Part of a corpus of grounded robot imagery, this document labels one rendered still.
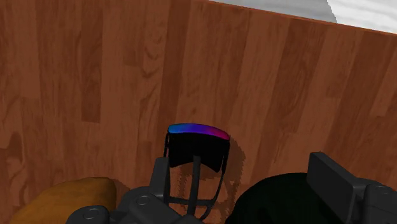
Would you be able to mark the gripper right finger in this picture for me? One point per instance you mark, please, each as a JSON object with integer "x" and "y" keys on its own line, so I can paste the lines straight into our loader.
{"x": 341, "y": 186}

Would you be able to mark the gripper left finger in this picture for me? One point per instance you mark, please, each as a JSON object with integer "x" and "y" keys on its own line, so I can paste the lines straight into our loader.
{"x": 155, "y": 198}

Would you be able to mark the black round object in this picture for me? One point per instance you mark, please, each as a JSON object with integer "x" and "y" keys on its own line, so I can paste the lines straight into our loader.
{"x": 279, "y": 201}

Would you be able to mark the black headset with iridescent visor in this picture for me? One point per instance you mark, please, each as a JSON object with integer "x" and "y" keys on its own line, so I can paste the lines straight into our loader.
{"x": 198, "y": 149}

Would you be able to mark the brown bread loaf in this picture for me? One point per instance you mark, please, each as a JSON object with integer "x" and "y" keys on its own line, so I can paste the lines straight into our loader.
{"x": 65, "y": 198}

